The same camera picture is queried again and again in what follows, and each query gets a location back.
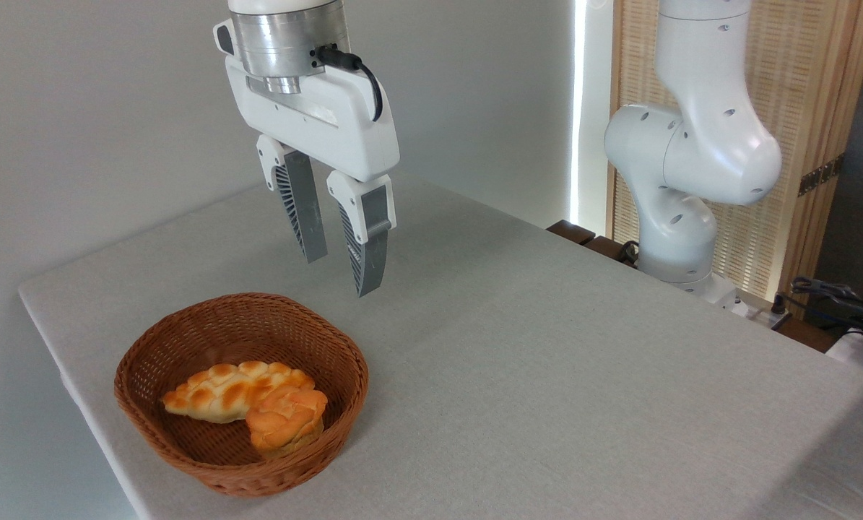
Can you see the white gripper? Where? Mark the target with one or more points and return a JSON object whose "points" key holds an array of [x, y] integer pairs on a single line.
{"points": [[330, 119]]}

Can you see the round orange bread bun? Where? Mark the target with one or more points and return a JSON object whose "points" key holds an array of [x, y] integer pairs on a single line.
{"points": [[287, 422]]}

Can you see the long braided bread loaf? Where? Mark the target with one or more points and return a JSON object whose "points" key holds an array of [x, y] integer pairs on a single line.
{"points": [[211, 396]]}

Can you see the brown wicker basket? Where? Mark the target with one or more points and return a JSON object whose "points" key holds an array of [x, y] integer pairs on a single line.
{"points": [[185, 339]]}

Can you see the dark brown wooden block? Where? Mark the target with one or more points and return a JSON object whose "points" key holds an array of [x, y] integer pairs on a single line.
{"points": [[608, 249], [570, 231]]}

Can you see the dark metal screen hinge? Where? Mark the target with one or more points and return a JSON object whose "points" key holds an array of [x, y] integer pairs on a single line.
{"points": [[820, 175]]}

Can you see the wooden slatted folding screen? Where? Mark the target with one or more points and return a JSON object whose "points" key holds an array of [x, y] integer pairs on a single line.
{"points": [[807, 72]]}

